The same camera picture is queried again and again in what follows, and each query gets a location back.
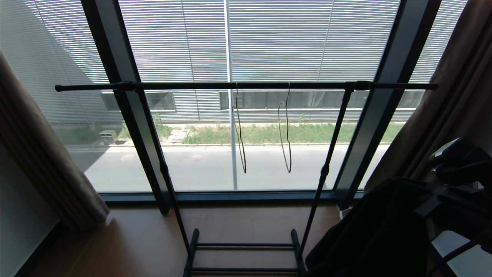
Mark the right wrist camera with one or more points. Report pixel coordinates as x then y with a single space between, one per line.
461 150

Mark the black clothes rack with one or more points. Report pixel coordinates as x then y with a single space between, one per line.
192 86

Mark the window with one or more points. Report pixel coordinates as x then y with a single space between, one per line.
115 57

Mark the pink clothes hanger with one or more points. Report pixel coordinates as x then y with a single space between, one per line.
245 167
290 167

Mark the brown curtain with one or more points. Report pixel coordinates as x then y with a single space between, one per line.
442 96
50 173

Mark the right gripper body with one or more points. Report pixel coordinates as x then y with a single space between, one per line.
430 202

